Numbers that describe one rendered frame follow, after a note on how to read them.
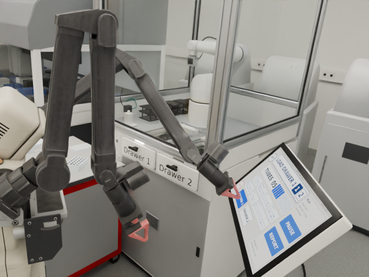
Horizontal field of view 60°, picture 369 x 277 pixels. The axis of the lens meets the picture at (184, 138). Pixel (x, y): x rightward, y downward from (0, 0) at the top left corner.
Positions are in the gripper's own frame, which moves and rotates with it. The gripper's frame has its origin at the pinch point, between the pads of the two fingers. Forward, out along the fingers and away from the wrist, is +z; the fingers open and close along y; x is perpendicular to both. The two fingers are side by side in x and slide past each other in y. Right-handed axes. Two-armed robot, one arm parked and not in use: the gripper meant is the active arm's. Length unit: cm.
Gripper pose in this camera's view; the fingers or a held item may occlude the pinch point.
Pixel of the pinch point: (238, 197)
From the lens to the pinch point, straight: 125.0
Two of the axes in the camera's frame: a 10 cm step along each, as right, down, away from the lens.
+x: -7.0, 6.7, 2.5
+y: 0.1, -3.4, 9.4
